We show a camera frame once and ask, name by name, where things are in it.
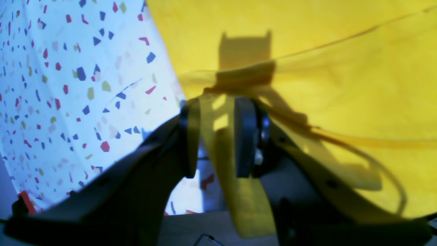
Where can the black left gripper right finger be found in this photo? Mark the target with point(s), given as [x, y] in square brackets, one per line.
[310, 205]

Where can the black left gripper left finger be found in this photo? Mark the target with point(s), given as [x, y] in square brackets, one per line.
[125, 205]

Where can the yellow T-shirt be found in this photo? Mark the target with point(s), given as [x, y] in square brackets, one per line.
[351, 82]

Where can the clear plastic box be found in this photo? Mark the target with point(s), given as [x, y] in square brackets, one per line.
[207, 240]

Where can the red black clamp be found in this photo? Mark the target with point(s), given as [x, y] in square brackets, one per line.
[25, 203]

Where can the white terrazzo pattern tablecloth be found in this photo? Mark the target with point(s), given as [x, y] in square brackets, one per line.
[83, 83]

